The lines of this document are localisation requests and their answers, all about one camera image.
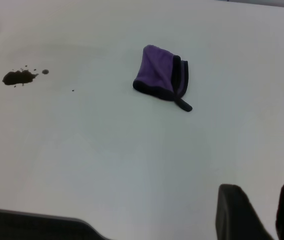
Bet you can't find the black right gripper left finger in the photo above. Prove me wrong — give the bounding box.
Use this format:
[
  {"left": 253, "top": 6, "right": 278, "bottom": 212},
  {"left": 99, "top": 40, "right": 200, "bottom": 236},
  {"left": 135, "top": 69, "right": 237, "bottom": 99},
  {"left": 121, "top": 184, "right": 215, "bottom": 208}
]
[{"left": 215, "top": 183, "right": 275, "bottom": 240}]

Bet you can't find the dark coffee spill puddle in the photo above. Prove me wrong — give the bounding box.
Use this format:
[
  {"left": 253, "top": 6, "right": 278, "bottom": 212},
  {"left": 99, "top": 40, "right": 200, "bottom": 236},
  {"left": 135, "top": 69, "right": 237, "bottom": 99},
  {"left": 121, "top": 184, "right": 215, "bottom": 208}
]
[{"left": 2, "top": 64, "right": 40, "bottom": 87}]

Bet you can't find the purple cloth with black trim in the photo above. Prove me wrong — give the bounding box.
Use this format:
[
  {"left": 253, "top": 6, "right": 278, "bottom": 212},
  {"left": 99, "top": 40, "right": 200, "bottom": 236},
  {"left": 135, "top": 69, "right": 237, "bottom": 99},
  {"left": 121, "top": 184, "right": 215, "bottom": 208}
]
[{"left": 132, "top": 44, "right": 193, "bottom": 113}]

